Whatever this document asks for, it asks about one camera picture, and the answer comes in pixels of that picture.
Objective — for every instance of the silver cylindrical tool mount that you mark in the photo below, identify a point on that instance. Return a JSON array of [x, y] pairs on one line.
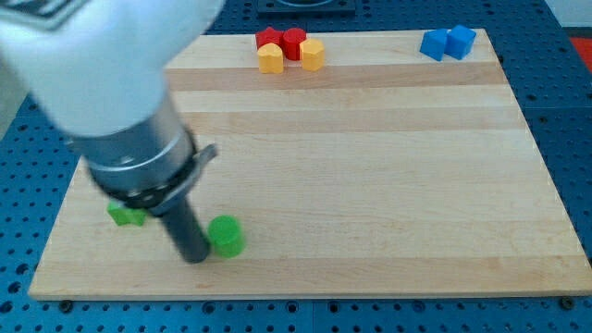
[[152, 164]]

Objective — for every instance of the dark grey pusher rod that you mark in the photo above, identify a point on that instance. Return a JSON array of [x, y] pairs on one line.
[[185, 231]]

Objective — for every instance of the green cylinder block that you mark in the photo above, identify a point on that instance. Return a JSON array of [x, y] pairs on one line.
[[226, 236]]

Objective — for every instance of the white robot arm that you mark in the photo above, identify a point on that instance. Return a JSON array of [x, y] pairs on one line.
[[97, 69]]

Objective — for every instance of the green star block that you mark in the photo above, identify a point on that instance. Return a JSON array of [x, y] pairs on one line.
[[123, 215]]

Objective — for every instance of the yellow heart block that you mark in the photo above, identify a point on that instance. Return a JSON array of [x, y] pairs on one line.
[[270, 59]]

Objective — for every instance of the red star block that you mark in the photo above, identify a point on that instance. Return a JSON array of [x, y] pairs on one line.
[[269, 35]]

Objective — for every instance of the light wooden board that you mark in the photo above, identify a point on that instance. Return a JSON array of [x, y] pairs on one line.
[[384, 174]]

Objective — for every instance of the red cylinder block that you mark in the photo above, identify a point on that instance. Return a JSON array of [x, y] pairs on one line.
[[291, 39]]

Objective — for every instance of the yellow hexagon block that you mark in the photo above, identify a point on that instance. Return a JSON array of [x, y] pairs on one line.
[[312, 53]]

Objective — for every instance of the blue triangular block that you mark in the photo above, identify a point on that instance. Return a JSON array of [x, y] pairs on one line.
[[434, 43]]

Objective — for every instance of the blue cube block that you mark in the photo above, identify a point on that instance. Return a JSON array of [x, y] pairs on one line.
[[460, 40]]

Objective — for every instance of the black square base plate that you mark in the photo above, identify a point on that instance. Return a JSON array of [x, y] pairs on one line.
[[304, 7]]

